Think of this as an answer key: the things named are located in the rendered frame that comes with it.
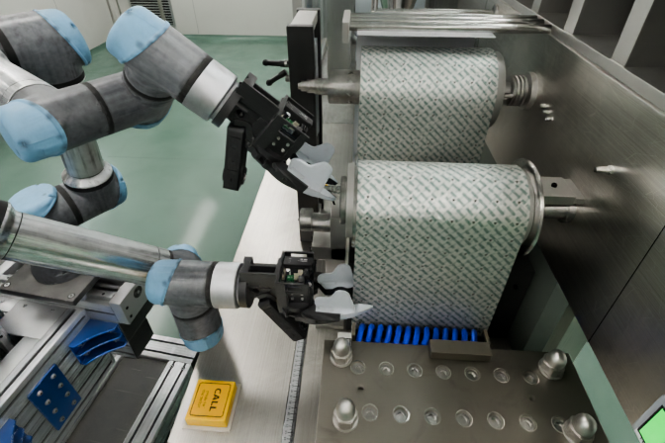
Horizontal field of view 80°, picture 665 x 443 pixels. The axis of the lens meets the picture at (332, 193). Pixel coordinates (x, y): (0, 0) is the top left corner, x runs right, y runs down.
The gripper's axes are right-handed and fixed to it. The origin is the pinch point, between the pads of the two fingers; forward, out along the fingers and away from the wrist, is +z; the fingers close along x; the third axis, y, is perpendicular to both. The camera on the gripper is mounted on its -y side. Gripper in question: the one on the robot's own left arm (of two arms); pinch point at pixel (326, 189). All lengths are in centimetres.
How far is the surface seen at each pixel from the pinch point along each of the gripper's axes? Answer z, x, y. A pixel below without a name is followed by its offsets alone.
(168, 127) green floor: -44, 261, -201
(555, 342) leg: 70, 6, -1
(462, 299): 26.8, -8.4, 3.2
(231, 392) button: 9.0, -16.6, -35.6
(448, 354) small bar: 29.1, -14.5, -3.0
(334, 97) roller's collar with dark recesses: -4.5, 19.8, 5.7
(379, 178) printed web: 2.5, -4.4, 9.2
